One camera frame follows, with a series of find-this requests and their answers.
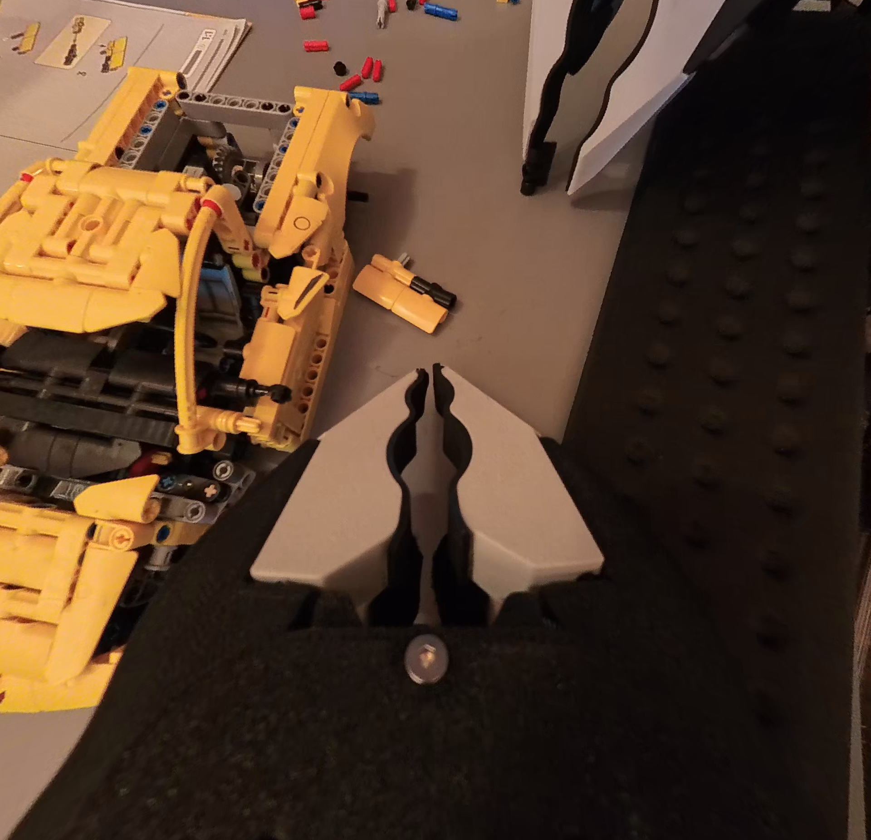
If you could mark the light grey axle pin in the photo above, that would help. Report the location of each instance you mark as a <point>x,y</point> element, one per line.
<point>385,9</point>

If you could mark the blue long pin brick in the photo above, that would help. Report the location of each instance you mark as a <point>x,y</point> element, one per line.
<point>364,96</point>

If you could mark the yellow panel brick assembly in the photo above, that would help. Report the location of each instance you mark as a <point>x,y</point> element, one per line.
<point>381,294</point>

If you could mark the scattered small pin bricks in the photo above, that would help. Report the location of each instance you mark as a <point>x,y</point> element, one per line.
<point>439,11</point>

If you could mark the black pin brick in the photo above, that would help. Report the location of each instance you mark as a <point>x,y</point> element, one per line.
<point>537,173</point>

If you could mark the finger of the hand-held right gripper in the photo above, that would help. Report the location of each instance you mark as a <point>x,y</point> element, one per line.
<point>673,30</point>
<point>551,37</point>

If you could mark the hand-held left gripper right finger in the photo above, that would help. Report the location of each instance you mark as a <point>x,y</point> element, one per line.
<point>524,506</point>

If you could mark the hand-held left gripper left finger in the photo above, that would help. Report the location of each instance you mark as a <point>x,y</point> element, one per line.
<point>333,506</point>

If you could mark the grey desk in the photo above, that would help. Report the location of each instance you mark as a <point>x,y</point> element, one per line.
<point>463,227</point>

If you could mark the black perforated mat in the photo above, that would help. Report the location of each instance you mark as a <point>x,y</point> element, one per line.
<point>735,309</point>

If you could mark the yellow brick car model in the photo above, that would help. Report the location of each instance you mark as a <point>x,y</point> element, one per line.
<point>102,241</point>

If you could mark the instruction booklet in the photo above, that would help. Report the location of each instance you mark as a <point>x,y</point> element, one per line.
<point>136,37</point>

